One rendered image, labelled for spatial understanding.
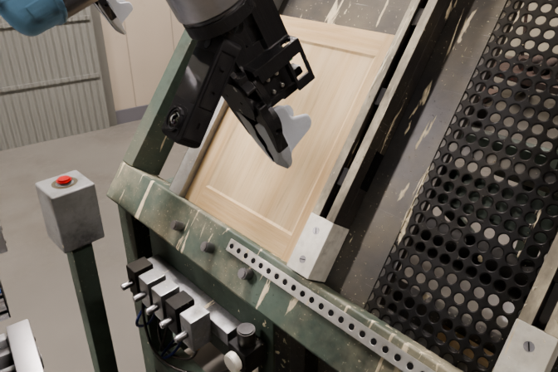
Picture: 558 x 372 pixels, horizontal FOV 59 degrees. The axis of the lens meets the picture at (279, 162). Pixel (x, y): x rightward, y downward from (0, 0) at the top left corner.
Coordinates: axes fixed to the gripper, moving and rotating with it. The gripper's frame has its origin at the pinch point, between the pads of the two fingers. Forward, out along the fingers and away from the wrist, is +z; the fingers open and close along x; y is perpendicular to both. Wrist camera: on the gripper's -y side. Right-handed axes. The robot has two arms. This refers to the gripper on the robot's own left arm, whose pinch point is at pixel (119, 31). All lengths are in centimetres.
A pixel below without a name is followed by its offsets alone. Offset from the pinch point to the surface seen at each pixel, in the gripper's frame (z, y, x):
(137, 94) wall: 142, 23, 294
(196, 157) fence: 39.3, -2.5, 0.9
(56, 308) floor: 109, -84, 84
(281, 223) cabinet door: 47, 0, -32
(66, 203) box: 32.0, -36.3, 12.3
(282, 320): 52, -14, -48
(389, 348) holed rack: 50, -3, -70
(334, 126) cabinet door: 36, 23, -31
